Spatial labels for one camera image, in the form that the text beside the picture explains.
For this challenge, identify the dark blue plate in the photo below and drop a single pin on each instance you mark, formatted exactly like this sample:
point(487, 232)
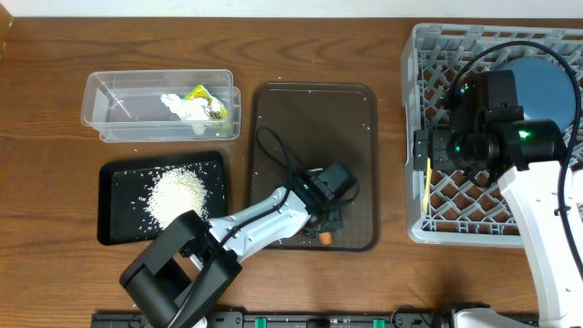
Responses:
point(543, 90)

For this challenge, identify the black waste bin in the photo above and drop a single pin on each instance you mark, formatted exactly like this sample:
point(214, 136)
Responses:
point(125, 186)

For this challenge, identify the dark brown serving tray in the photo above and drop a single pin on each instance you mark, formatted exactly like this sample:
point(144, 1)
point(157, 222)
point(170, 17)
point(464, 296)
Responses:
point(321, 123)

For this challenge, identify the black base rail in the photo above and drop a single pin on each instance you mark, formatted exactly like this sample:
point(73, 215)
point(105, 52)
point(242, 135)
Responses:
point(234, 319)

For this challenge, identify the white tissue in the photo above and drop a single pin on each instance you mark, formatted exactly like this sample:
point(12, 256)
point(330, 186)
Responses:
point(187, 111)

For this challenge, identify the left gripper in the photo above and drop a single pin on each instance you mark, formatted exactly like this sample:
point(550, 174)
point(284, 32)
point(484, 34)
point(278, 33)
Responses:
point(329, 223)

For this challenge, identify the grey dishwasher rack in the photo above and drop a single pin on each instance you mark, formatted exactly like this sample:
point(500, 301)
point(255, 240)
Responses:
point(461, 213)

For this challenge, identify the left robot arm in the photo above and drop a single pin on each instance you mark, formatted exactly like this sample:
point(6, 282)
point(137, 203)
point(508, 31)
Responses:
point(177, 280)

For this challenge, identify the pile of white rice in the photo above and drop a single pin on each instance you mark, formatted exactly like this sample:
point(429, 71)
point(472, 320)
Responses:
point(171, 191)

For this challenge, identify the orange carrot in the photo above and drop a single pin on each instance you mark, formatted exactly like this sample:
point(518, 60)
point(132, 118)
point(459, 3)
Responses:
point(326, 238)

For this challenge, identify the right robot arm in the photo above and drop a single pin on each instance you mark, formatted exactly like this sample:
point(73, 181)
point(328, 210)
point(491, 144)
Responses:
point(528, 160)

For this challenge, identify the yellow green snack wrapper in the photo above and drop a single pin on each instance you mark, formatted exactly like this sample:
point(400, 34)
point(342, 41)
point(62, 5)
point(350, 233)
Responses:
point(212, 105)

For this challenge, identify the cream plastic spoon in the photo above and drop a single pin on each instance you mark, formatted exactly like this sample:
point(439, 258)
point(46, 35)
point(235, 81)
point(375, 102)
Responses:
point(427, 186)

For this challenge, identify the clear plastic waste bin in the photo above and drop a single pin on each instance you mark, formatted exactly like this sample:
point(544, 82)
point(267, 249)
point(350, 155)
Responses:
point(125, 106)

